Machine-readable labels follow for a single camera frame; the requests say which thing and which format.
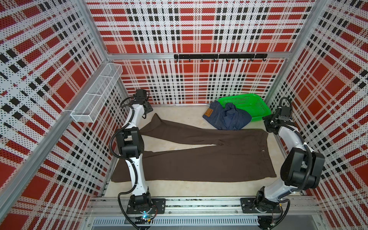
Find brown trousers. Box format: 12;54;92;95
111;113;277;183

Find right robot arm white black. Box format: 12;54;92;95
241;106;325;214

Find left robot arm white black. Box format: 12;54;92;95
109;89;153;215

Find green plastic basket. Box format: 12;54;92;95
218;94;271;122

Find blue denim jeans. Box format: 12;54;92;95
203;101;252;130

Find white wire mesh shelf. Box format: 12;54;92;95
71;63;123;123

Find black hook rail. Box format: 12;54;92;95
173;53;268;60

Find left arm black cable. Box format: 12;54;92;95
109;96;150;230

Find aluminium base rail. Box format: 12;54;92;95
81;196;328;230

